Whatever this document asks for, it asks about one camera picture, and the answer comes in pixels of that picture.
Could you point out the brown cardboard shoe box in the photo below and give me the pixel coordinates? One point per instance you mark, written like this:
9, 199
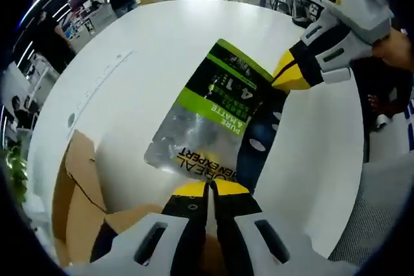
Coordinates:
81, 198

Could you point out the green silver soft sachet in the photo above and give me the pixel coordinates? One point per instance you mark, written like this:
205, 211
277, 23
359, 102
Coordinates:
207, 127

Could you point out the black desk stand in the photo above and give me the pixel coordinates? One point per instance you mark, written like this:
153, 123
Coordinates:
300, 21

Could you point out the potted green plant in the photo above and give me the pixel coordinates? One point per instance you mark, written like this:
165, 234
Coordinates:
19, 172

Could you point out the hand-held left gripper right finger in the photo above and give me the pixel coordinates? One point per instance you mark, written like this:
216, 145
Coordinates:
239, 224

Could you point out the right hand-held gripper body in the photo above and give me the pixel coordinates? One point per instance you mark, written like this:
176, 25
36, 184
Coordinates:
359, 4

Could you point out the person in beige shirt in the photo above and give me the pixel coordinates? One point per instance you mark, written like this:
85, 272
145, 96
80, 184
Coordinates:
410, 124

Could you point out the person's right hand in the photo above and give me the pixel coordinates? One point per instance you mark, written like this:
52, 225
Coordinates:
396, 49

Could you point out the grey mesh office chair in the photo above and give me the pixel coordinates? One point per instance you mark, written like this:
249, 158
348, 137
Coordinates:
381, 211

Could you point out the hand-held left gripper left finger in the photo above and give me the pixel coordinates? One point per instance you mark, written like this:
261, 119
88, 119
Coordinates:
181, 224

